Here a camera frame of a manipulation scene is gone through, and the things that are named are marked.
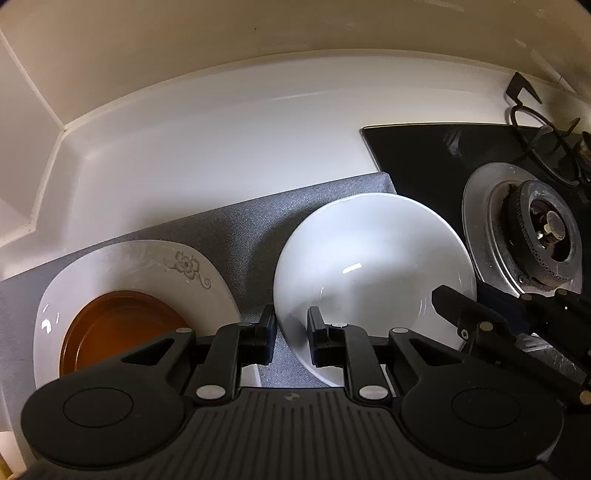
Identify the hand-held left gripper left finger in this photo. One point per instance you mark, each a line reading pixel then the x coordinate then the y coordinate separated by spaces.
pixel 267 334

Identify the brown small dish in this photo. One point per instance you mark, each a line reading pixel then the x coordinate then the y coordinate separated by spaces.
pixel 115 323

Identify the silver stove burner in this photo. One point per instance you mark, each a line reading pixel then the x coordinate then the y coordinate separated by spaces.
pixel 485 207

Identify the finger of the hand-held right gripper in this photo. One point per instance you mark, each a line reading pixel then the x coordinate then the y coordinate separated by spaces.
pixel 461 318
pixel 545 310

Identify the white bowl with blue pattern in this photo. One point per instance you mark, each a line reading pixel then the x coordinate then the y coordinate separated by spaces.
pixel 369 258

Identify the black iron pan support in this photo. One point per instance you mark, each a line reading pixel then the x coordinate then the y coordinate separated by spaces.
pixel 511 94

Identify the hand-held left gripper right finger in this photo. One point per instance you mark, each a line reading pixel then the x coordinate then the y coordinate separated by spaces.
pixel 317 337

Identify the black glass gas stove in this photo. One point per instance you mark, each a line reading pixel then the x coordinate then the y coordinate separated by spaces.
pixel 415 152

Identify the grey table mat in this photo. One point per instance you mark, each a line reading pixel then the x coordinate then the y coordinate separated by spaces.
pixel 240 221

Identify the white square floral plate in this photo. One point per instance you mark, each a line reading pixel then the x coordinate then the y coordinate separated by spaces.
pixel 129 267

